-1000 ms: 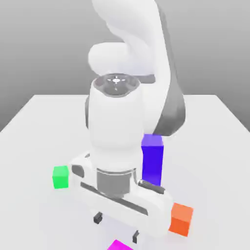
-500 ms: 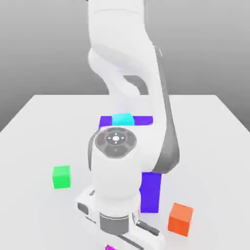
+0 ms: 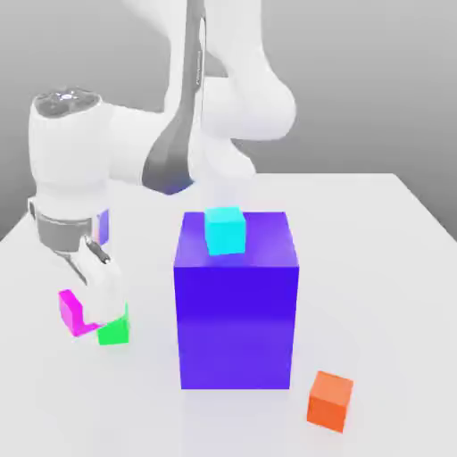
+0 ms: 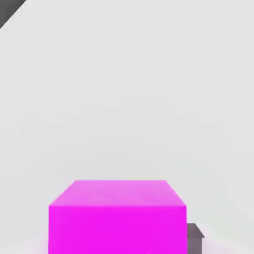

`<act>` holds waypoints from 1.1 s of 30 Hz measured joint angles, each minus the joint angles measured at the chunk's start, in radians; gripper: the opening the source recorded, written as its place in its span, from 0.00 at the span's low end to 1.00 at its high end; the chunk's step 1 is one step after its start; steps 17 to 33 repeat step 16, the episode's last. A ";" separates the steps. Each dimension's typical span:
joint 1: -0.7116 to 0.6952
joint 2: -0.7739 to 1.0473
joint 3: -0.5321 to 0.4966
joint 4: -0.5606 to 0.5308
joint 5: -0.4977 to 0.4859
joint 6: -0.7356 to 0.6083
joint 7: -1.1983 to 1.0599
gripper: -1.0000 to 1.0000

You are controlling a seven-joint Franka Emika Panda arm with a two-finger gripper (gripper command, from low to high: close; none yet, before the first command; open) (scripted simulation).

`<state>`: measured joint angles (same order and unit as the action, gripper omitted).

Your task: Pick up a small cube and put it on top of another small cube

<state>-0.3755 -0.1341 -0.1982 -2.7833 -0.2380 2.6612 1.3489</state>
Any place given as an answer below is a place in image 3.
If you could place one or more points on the small orange cube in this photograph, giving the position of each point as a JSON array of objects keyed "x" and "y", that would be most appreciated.
[{"x": 328, "y": 403}]

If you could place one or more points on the small magenta cube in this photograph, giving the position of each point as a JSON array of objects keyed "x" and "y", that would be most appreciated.
[{"x": 68, "y": 311}]

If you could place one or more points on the large purple box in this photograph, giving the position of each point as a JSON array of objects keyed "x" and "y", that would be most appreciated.
[{"x": 235, "y": 321}]

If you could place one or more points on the small cyan cube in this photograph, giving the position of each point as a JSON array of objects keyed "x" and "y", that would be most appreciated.
[{"x": 225, "y": 232}]

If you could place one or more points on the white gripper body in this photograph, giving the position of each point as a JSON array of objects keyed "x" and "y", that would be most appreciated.
[{"x": 103, "y": 292}]

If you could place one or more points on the small green cube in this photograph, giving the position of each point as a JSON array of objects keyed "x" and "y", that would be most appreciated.
[{"x": 113, "y": 332}]

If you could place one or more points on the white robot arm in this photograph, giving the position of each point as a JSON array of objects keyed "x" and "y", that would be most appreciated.
[{"x": 71, "y": 142}]

